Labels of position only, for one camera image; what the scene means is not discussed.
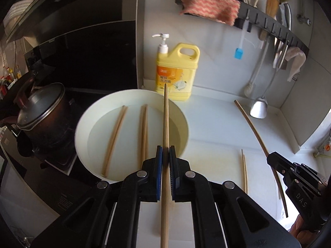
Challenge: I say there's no metal ladle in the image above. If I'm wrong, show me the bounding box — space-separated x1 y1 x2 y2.
249 46 285 119

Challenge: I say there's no yellow detergent pump bottle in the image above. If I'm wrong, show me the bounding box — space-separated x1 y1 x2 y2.
152 33 201 102

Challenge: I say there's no gas valve with red knob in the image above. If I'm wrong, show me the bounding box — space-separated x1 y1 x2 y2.
314 134 331 159

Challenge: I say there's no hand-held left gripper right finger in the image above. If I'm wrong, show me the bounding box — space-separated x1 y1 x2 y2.
169 146 302 248

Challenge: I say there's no white cutting board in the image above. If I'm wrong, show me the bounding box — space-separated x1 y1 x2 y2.
138 145 288 248

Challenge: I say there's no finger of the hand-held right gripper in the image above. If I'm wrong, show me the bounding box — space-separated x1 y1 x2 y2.
294 163 324 186
266 153 296 179

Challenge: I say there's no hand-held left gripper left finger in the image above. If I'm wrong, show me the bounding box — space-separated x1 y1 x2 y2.
31 146 164 248

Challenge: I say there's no person's right hand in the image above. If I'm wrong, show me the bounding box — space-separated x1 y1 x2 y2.
289 214 314 241

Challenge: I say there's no white round basin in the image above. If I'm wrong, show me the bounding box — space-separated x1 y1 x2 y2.
74 89 189 185

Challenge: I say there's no white long-handled spoon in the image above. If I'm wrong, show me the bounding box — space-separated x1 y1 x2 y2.
244 37 267 97

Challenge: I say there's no metal wall tap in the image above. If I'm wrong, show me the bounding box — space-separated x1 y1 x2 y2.
297 12 312 27

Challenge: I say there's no blue silicone brush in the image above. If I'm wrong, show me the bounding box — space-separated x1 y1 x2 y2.
234 18 250 60

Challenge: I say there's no dark cooking pot with lid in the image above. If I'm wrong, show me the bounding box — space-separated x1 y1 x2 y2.
15 82 71 151

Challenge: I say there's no red patterned cloth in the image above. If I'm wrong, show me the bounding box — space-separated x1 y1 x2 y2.
179 0 241 26

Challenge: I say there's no white plastic colander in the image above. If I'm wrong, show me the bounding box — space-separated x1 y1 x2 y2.
5 1 35 27

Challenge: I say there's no black range hood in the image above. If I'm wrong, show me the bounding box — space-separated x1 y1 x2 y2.
5 0 138 43

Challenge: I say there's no hanging metal utensil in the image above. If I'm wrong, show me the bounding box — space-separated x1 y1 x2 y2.
272 2 293 70

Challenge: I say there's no black wall hook rail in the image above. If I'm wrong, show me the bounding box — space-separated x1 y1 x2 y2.
175 0 310 55

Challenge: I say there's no beige hanging cloth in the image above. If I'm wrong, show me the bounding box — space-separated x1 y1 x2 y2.
284 47 307 82

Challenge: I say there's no wooden spatula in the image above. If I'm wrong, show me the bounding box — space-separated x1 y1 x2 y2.
259 0 280 41

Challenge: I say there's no row of seasoning bottles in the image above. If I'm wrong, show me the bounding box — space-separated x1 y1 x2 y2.
0 66 23 99

